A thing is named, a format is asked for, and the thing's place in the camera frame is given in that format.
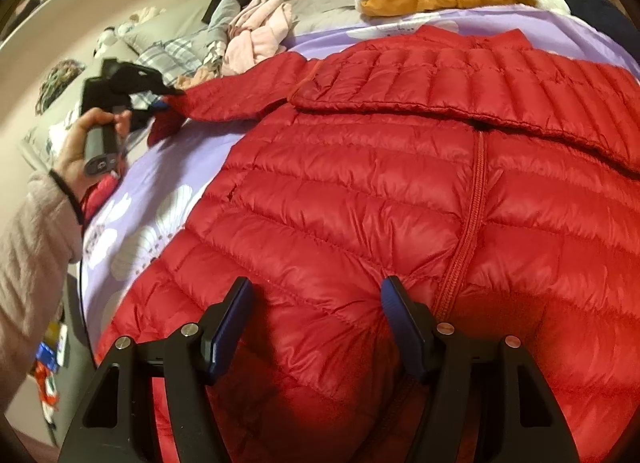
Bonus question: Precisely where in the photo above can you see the grey pillow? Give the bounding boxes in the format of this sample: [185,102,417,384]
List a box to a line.
[122,0,213,54]

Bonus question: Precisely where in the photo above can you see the red quilted down jacket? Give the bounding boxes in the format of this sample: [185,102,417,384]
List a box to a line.
[96,27,639,462]

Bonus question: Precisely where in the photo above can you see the person's left hand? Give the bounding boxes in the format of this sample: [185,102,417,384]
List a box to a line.
[52,108,132,202]

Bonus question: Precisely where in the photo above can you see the pink crumpled garment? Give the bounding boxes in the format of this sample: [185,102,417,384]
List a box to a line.
[221,0,294,76]

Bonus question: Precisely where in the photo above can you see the purple floral bed sheet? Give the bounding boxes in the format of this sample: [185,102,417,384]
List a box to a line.
[79,6,639,347]

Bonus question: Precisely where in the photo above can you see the dark navy garment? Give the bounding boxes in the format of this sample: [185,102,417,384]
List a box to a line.
[564,0,639,48]

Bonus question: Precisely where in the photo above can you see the left forearm pink sleeve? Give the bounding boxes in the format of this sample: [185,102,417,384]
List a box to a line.
[1,173,81,411]

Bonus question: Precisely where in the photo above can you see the plaid grey garment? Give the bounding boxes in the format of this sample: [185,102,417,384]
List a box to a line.
[136,38,227,90]

